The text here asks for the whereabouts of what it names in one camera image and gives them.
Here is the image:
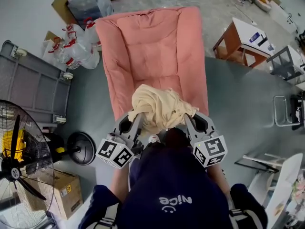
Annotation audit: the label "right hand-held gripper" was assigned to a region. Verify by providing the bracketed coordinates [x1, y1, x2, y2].
[184, 113, 227, 168]

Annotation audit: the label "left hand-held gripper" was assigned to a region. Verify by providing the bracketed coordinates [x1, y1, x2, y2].
[95, 113, 145, 169]

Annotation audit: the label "cream cloth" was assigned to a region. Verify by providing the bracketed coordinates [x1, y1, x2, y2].
[128, 83, 200, 137]

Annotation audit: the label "pink padded armchair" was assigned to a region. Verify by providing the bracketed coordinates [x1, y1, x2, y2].
[94, 6, 210, 121]

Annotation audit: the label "person's left forearm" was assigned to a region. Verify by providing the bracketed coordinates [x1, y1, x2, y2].
[111, 166, 131, 204]

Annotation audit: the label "person's right forearm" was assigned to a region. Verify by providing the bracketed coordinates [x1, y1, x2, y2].
[206, 163, 231, 198]

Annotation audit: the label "person's black trousers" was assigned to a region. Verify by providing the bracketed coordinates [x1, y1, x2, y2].
[140, 127, 191, 152]

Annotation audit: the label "person's navy t-shirt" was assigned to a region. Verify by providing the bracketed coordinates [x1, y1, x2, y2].
[78, 143, 267, 229]

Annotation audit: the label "yellow black vacuum cleaner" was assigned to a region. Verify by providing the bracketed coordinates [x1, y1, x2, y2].
[0, 127, 72, 164]

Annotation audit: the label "brown cardboard box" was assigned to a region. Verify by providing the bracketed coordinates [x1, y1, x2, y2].
[21, 168, 83, 220]

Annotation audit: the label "black bag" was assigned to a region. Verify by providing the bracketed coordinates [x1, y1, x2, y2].
[289, 96, 305, 131]

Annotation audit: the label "white round table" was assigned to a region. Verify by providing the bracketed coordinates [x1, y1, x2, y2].
[247, 153, 304, 221]

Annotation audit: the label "white top wooden side table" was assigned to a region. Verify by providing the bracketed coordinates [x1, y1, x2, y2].
[213, 17, 277, 68]

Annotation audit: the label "gray platform cart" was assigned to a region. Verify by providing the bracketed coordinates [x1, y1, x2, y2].
[0, 40, 74, 126]

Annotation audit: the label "pink artificial flowers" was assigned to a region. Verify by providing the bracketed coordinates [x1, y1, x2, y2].
[292, 177, 305, 202]

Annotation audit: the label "large clear plastic bag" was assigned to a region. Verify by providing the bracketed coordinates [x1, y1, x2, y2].
[67, 0, 114, 31]

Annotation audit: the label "white pet bed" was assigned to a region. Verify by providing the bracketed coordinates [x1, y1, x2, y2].
[256, 0, 272, 12]

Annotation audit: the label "flat brown cardboard sheet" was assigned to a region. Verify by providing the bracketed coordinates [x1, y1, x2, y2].
[51, 0, 81, 26]

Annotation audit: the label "black metal frame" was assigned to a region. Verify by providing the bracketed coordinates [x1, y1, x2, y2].
[234, 154, 280, 174]

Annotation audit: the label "chrome tube chair frame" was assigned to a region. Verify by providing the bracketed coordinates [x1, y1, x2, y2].
[273, 95, 305, 128]

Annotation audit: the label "black frame white table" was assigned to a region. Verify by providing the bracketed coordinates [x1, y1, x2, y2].
[266, 45, 305, 82]

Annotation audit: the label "black pedestal fan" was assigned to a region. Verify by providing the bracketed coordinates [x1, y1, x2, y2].
[0, 99, 96, 229]

